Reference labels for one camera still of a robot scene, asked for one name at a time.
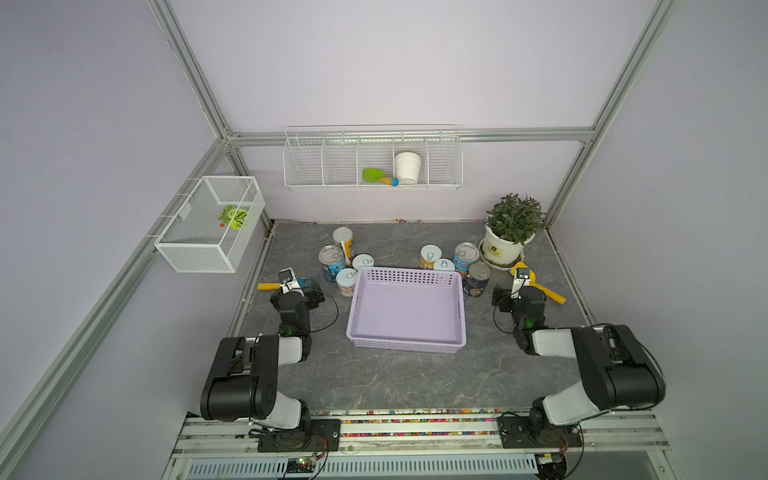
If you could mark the coloured beads on edge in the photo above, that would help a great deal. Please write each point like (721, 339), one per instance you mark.
(418, 423)

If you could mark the yellow label small can front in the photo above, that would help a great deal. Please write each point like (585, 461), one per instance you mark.
(444, 264)

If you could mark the blue soup can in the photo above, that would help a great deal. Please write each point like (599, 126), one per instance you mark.
(465, 254)
(332, 260)

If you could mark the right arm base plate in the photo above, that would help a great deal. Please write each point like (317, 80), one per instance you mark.
(517, 432)

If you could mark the green toy in basket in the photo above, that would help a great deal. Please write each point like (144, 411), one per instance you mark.
(233, 217)

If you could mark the teal toy fork yellow handle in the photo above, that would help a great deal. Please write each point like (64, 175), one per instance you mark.
(301, 283)

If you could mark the small white pot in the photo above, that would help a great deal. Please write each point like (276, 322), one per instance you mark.
(407, 166)

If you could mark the white mesh side basket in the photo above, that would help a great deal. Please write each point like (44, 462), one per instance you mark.
(192, 240)

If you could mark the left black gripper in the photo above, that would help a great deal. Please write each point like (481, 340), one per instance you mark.
(302, 287)

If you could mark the white plant saucer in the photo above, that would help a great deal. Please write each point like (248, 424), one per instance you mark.
(507, 268)

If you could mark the orange label small can rear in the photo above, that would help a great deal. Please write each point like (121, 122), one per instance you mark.
(429, 255)

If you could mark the yellow toy shovel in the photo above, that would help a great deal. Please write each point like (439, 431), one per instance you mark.
(550, 294)

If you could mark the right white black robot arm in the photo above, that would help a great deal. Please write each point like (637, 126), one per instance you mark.
(616, 371)

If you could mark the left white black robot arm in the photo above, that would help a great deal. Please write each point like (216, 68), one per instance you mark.
(242, 382)

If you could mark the pink label small can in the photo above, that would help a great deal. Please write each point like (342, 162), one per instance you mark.
(346, 281)

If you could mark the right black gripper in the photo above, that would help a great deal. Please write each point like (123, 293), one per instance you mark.
(510, 287)

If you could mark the white wire wall shelf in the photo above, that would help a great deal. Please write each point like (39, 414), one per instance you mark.
(334, 158)

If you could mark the green label small can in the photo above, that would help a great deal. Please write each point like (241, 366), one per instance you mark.
(363, 260)

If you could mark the purple plastic basket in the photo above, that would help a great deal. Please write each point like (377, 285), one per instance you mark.
(408, 310)

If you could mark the green toy scoop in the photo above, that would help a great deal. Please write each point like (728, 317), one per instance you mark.
(377, 176)

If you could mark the potted green plant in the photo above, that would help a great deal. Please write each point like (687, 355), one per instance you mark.
(510, 225)

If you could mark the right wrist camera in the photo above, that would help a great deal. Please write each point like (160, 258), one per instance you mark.
(521, 278)

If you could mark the aluminium mounting rail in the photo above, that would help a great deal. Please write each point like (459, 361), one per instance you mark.
(619, 445)

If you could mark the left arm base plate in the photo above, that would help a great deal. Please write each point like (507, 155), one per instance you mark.
(316, 435)

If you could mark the dark purple can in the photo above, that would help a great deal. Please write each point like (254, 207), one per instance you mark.
(477, 278)

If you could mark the tall colourful snack tube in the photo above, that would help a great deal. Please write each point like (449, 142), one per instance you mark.
(344, 237)

